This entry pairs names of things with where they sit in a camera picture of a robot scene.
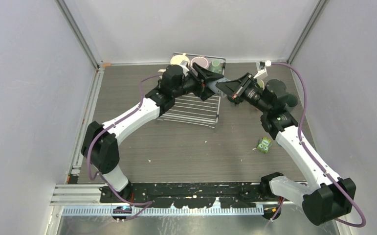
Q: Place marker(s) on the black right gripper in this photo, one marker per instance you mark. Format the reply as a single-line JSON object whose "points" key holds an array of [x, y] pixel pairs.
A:
{"points": [[238, 87]]}

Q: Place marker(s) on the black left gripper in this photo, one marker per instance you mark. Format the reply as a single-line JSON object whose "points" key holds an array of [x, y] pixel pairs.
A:
{"points": [[201, 90]]}

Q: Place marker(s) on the small blue grey cup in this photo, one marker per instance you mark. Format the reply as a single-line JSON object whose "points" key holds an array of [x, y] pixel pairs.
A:
{"points": [[212, 85]]}

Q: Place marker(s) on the dark teal mug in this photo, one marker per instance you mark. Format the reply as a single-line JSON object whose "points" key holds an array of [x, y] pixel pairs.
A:
{"points": [[237, 101]]}

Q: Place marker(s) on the light green mug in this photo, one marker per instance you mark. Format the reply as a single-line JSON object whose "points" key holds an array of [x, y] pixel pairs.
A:
{"points": [[261, 84]]}

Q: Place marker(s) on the dark grey mug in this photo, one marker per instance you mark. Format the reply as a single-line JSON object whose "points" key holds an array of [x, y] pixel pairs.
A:
{"points": [[292, 100]]}

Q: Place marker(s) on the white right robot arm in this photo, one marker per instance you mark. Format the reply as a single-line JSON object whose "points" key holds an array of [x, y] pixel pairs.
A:
{"points": [[326, 196]]}

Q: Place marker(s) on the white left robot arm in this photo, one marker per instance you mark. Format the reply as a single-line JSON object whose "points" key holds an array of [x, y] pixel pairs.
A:
{"points": [[101, 142]]}

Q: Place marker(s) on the small sage green cup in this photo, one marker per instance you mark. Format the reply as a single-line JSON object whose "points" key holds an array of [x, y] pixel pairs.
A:
{"points": [[216, 66]]}

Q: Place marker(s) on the mauve pink mug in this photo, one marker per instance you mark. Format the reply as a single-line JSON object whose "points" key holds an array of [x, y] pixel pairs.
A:
{"points": [[200, 61]]}

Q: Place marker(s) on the cream mug back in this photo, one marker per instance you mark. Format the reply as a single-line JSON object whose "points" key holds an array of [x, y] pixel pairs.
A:
{"points": [[177, 58]]}

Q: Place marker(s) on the green toy monster block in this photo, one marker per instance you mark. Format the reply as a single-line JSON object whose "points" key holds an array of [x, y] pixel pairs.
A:
{"points": [[264, 145]]}

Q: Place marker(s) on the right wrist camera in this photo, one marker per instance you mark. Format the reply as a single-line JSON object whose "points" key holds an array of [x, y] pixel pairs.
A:
{"points": [[262, 69]]}

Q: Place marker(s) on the metal wire dish rack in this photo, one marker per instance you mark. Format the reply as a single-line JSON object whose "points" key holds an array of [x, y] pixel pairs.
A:
{"points": [[190, 109]]}

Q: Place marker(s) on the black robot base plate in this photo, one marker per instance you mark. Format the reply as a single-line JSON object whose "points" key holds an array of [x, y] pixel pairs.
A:
{"points": [[196, 195]]}

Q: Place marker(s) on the aluminium front rail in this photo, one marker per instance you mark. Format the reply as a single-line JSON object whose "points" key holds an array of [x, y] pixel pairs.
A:
{"points": [[84, 200]]}

